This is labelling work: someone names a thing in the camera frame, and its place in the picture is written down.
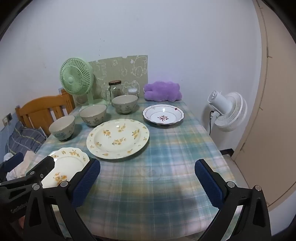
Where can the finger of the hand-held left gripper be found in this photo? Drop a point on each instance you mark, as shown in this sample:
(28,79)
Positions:
(13,160)
(44,168)

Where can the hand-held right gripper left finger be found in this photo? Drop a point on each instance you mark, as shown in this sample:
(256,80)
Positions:
(85,180)

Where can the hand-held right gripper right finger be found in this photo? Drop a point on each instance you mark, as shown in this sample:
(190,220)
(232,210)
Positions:
(208,183)

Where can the small yellow floral plate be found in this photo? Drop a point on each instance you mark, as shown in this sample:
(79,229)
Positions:
(69,162)

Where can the small floral ceramic bowl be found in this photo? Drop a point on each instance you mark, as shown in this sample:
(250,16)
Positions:
(61,127)

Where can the large yellow floral plate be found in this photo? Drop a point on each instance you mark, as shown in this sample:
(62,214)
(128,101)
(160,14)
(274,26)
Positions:
(118,139)

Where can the medium floral ceramic bowl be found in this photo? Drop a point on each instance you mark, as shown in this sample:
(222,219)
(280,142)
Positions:
(93,114)

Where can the white plate red flowers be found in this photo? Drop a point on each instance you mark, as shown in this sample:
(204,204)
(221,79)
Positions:
(163,113)

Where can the large floral ceramic bowl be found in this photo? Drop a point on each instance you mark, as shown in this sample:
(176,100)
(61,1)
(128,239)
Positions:
(124,104)

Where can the white cloth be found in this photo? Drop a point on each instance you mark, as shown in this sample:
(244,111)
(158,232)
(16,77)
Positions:
(27,160)

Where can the blue striped cloth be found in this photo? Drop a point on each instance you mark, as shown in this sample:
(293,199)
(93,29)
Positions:
(25,139)

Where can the wooden chair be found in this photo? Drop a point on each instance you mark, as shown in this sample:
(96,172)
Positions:
(39,109)

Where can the plaid tablecloth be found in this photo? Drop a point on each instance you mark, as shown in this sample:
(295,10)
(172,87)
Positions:
(150,173)

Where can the white fan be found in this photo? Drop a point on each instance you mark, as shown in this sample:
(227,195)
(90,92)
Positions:
(229,109)

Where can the clear drinking glass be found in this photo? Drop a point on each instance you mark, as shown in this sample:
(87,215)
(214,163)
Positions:
(81,99)

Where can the clear glass mug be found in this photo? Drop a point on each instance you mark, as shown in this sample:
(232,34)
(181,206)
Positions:
(106,93)

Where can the glass jar dark lid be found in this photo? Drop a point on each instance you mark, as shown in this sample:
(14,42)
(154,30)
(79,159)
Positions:
(115,91)

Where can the green desk fan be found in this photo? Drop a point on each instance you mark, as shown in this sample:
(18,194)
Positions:
(74,78)

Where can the beige door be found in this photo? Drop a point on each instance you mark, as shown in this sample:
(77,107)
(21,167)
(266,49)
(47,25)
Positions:
(277,115)

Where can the cotton swab container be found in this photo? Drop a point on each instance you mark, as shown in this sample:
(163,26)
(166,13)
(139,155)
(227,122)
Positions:
(132,91)

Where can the purple plush toy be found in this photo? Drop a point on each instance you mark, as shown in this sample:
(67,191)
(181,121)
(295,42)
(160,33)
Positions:
(161,91)

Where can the green printed board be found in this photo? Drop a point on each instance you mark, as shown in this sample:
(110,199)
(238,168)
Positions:
(115,69)

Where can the wall socket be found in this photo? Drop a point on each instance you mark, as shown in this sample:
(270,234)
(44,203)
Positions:
(7,119)

